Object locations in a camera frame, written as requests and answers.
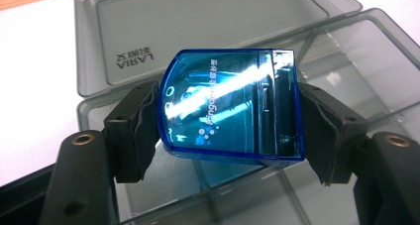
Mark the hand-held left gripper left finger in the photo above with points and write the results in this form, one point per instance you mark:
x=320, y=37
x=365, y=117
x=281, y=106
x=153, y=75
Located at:
x=127, y=132

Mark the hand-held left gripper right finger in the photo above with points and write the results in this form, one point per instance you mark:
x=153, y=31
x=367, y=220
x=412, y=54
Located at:
x=333, y=135

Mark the small blue plastic case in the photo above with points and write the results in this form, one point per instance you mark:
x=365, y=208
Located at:
x=231, y=119

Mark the grey translucent storage box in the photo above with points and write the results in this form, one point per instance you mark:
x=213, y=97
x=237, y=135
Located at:
x=198, y=17

